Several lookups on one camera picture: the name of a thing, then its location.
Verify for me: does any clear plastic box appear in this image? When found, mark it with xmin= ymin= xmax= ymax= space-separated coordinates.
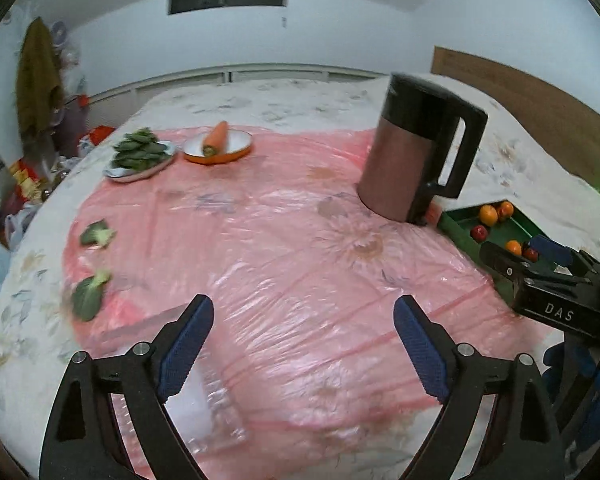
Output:
xmin=109 ymin=358 xmax=251 ymax=480

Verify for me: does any olive green coat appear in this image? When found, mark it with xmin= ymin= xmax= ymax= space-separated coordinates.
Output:
xmin=16 ymin=18 xmax=64 ymax=154

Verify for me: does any red snack package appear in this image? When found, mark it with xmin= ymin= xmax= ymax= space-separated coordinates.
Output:
xmin=9 ymin=157 xmax=48 ymax=204

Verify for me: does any purple bin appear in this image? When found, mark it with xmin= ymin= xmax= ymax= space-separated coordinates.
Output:
xmin=53 ymin=100 xmax=87 ymax=158

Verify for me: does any bumpy mandarin orange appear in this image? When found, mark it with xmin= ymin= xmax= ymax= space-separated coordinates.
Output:
xmin=498 ymin=200 xmax=515 ymax=222

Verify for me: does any wooden headboard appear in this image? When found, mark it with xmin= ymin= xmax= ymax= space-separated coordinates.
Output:
xmin=430 ymin=46 xmax=600 ymax=191

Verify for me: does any bok choy piece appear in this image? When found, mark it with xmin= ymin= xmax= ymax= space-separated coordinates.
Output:
xmin=71 ymin=270 xmax=111 ymax=322
xmin=79 ymin=219 xmax=117 ymax=248

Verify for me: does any copper electric kettle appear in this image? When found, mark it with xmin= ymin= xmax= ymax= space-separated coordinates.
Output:
xmin=356 ymin=73 xmax=488 ymax=226

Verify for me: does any leafy greens pile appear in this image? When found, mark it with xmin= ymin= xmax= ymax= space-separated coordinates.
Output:
xmin=111 ymin=128 xmax=170 ymax=172

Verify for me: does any orange rimmed bowl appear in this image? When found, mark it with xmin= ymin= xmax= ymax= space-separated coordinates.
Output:
xmin=182 ymin=128 xmax=253 ymax=166

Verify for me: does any green tray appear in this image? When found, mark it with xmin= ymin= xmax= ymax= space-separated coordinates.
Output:
xmin=436 ymin=200 xmax=600 ymax=306

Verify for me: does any white oval plate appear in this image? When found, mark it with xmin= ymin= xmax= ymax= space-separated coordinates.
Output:
xmin=104 ymin=139 xmax=176 ymax=183

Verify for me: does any right gloved hand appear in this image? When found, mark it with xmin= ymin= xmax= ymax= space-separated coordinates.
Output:
xmin=542 ymin=335 xmax=600 ymax=474

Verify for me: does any floral bed sheet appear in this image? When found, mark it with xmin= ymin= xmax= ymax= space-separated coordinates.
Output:
xmin=0 ymin=78 xmax=600 ymax=474

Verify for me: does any large orange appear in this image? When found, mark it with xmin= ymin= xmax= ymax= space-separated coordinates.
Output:
xmin=478 ymin=205 xmax=498 ymax=228

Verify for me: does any smooth orange middle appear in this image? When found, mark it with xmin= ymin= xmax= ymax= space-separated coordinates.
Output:
xmin=505 ymin=240 xmax=522 ymax=257

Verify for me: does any carrot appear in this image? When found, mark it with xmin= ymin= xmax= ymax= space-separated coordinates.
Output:
xmin=201 ymin=120 xmax=230 ymax=157

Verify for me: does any red apple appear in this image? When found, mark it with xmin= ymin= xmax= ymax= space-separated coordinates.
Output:
xmin=522 ymin=246 xmax=539 ymax=262
xmin=470 ymin=224 xmax=489 ymax=244

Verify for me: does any pink plastic sheet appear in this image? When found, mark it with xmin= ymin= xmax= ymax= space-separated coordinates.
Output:
xmin=64 ymin=132 xmax=547 ymax=479

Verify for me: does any bok choy piece near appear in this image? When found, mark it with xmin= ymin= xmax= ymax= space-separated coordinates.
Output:
xmin=71 ymin=270 xmax=111 ymax=322

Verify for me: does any white bed frame rail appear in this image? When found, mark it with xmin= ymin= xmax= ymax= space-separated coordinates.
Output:
xmin=85 ymin=63 xmax=384 ymax=128

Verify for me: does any white fan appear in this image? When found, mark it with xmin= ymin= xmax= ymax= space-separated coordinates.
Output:
xmin=50 ymin=21 xmax=69 ymax=49

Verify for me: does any bok choy piece far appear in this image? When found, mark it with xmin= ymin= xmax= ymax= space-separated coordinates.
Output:
xmin=79 ymin=219 xmax=117 ymax=248

